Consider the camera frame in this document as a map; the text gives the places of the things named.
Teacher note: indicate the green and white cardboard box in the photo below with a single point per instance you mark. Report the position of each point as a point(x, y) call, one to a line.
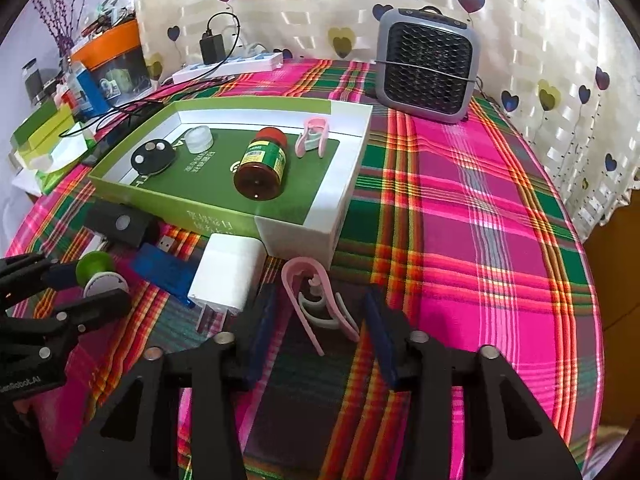
point(295, 195)

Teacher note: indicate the black power adapter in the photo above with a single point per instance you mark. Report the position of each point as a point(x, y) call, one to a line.
point(211, 49)

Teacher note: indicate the black rectangular light device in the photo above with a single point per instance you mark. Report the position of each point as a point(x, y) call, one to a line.
point(120, 222)

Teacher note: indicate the white power strip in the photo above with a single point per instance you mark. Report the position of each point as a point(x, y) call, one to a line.
point(225, 67)

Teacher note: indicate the pink plastic clip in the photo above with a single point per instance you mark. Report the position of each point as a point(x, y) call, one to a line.
point(310, 137)
point(291, 285)

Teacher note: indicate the green and yellow box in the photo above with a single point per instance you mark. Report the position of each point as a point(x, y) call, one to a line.
point(42, 130)

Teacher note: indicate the green and white spool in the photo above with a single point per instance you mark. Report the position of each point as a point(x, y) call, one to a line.
point(95, 266)

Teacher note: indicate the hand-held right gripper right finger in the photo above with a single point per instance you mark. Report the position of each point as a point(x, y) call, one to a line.
point(380, 335)

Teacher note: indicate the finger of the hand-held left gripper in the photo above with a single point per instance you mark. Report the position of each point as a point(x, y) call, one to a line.
point(100, 307)
point(62, 277)

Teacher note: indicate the pink green plaid tablecloth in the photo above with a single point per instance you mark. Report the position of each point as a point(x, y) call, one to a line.
point(475, 235)

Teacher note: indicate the brown wooden panel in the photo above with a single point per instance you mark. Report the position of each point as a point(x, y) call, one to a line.
point(615, 310)

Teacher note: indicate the blue usb device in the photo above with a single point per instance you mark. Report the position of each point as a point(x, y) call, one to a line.
point(160, 267)

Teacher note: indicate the blue and white carton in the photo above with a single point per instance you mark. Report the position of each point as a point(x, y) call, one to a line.
point(87, 90)

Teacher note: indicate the white charger plug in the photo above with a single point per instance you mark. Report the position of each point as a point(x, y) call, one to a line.
point(227, 270)

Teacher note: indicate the white heart print curtain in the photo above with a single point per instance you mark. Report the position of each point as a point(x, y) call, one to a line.
point(325, 0)

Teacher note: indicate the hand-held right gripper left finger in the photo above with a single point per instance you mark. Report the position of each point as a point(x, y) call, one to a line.
point(262, 330)

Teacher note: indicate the purple flower branches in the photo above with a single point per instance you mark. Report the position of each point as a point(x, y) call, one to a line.
point(60, 5)

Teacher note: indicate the small white plastic jar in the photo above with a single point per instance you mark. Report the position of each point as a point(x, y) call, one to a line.
point(200, 139)

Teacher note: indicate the black round disc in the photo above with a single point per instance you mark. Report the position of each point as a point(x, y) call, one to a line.
point(150, 162)

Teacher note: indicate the glass jar black lid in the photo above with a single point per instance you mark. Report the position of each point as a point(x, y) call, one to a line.
point(33, 82)

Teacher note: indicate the grey desktop fan heater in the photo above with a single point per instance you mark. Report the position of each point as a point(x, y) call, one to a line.
point(425, 65)

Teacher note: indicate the orange lidded storage container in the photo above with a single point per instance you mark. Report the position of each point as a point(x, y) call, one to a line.
point(110, 45)

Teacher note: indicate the brown bottle red cap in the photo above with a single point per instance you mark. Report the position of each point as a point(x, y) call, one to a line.
point(260, 175)

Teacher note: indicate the green tissue pack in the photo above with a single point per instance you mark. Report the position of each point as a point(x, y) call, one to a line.
point(55, 165)

